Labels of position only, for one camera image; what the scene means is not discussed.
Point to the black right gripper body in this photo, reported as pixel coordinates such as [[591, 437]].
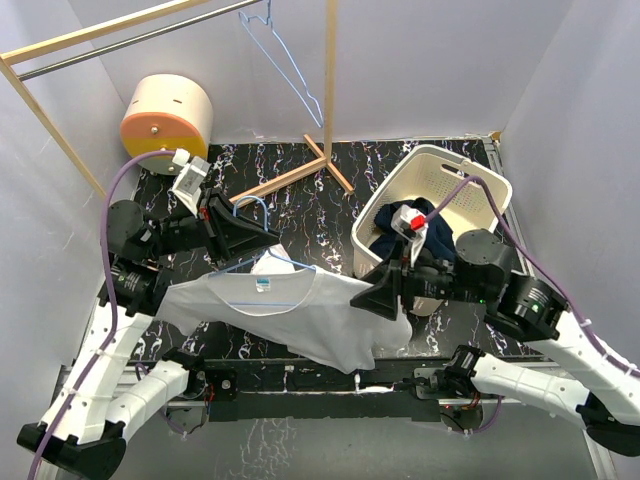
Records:
[[435, 280]]

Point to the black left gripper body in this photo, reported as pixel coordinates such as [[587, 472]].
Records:
[[186, 232]]

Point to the blue wire hanger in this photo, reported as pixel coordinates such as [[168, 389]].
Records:
[[261, 30], [268, 262]]

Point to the white t shirt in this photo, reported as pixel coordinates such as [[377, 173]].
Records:
[[306, 311]]

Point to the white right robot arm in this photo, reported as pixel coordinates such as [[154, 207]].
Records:
[[600, 394]]

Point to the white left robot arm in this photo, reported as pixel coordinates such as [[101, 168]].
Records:
[[86, 429]]

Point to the cream plastic laundry basket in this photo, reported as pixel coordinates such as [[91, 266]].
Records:
[[432, 173]]

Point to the metal hanging rod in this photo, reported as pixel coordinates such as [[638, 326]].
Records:
[[116, 46]]

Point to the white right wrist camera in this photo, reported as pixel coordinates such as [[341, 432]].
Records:
[[411, 225]]

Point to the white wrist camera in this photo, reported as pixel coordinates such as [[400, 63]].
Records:
[[411, 225], [187, 184]]

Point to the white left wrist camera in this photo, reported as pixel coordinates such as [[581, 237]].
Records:
[[187, 184]]

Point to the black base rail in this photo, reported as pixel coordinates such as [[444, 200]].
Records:
[[301, 389]]

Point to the wooden clothes rack frame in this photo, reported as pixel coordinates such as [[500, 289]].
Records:
[[163, 165]]

